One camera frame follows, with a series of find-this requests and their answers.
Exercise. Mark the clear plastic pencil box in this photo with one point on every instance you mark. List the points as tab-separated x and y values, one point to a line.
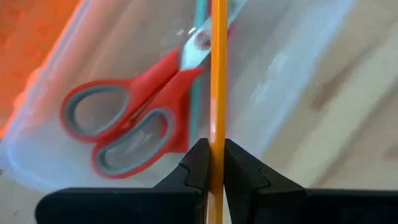
280	62

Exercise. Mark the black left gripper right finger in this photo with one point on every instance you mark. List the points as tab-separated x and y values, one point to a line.
248	186

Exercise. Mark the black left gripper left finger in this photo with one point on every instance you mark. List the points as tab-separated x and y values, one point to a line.
197	168

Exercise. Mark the orange plastic box lid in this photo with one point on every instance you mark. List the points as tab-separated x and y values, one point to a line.
25	37

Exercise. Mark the yellow pencil with pink eraser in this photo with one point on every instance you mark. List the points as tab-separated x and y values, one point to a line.
218	77

